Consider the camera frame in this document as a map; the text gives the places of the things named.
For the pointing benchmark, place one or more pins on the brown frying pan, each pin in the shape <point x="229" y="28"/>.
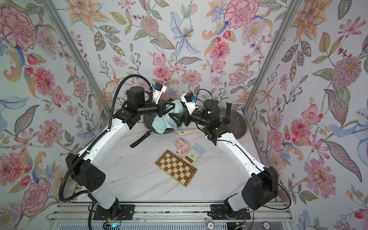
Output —
<point x="198" y="129"/>

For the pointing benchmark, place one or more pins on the aluminium corner frame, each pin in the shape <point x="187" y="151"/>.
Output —
<point x="65" y="34"/>
<point x="285" y="24"/>

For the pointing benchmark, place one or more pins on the glass pot lid black handle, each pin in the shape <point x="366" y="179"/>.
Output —
<point x="225" y="114"/>

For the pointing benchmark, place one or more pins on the wooden chessboard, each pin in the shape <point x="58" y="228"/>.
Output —
<point x="176" y="168"/>

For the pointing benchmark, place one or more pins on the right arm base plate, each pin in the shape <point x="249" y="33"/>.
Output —
<point x="223" y="212"/>

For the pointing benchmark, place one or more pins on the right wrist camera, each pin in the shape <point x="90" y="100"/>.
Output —
<point x="189" y="101"/>

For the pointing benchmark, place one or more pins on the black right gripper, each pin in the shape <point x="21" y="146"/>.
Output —
<point x="187" y="115"/>

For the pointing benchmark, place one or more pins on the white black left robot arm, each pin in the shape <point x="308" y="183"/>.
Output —
<point x="83" y="168"/>

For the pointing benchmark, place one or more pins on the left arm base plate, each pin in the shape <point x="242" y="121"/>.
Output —
<point x="115" y="212"/>

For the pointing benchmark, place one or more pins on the yellow blue calculator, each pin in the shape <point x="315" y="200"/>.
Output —
<point x="194" y="154"/>

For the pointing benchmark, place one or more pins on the light green cloth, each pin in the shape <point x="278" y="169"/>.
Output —
<point x="161" y="124"/>

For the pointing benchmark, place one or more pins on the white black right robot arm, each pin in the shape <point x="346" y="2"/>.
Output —
<point x="261" y="184"/>

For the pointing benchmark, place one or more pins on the pink small box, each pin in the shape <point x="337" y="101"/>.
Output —
<point x="182" y="146"/>

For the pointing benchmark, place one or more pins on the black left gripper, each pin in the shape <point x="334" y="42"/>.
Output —
<point x="160" y="109"/>

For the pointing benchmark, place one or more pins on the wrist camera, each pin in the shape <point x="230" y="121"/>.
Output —
<point x="158" y="89"/>
<point x="189" y="101"/>

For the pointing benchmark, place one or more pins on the aluminium corner frame left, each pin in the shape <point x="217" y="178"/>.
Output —
<point x="65" y="34"/>

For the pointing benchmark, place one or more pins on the black frying pan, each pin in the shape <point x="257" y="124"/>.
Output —
<point x="147" y="121"/>

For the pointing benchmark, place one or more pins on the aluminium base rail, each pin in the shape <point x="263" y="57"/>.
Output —
<point x="170" y="216"/>

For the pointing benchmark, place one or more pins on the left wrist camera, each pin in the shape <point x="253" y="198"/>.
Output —
<point x="158" y="89"/>

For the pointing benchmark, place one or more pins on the aluminium corner frame right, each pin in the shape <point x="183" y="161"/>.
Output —
<point x="285" y="24"/>

